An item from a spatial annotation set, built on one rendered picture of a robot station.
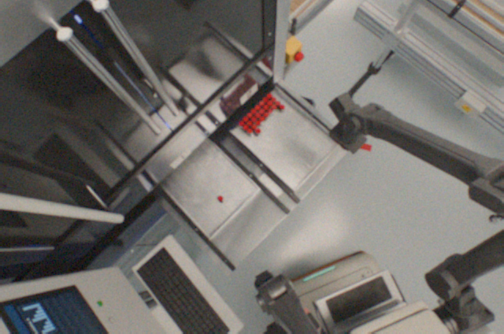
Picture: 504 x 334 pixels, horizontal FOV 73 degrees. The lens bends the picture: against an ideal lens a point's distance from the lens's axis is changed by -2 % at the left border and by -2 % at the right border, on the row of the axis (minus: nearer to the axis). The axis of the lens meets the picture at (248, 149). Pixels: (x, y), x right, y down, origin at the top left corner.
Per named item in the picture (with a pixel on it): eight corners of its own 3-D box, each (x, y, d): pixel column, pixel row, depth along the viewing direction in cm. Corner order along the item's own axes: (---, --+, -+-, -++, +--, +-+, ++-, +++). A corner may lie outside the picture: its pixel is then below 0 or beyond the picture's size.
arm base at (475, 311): (455, 339, 87) (497, 320, 88) (452, 317, 84) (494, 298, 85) (432, 313, 95) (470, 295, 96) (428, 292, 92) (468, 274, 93)
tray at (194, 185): (151, 176, 136) (148, 174, 132) (199, 130, 140) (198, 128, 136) (210, 239, 129) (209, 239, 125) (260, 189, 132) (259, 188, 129)
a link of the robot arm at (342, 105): (357, 128, 88) (383, 113, 90) (333, 90, 91) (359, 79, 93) (342, 142, 99) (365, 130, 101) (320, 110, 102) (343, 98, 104)
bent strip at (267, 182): (250, 171, 134) (250, 168, 129) (256, 166, 135) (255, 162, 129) (277, 197, 131) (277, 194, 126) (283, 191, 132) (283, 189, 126)
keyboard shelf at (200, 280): (116, 281, 136) (113, 282, 133) (171, 233, 140) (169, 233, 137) (188, 379, 126) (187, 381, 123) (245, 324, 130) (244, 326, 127)
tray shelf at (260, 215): (143, 185, 137) (142, 184, 135) (267, 68, 147) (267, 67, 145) (227, 276, 127) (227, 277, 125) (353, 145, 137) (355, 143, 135)
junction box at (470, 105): (452, 104, 182) (461, 97, 173) (457, 98, 182) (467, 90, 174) (471, 119, 179) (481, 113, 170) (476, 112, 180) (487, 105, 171)
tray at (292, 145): (231, 133, 139) (230, 131, 135) (275, 90, 143) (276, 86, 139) (294, 192, 131) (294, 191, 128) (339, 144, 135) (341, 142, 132)
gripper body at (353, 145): (341, 119, 109) (346, 111, 102) (366, 140, 107) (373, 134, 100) (327, 133, 108) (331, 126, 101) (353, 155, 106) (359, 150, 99)
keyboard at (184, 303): (136, 270, 134) (134, 271, 132) (164, 246, 136) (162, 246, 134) (201, 357, 125) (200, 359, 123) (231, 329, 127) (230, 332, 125)
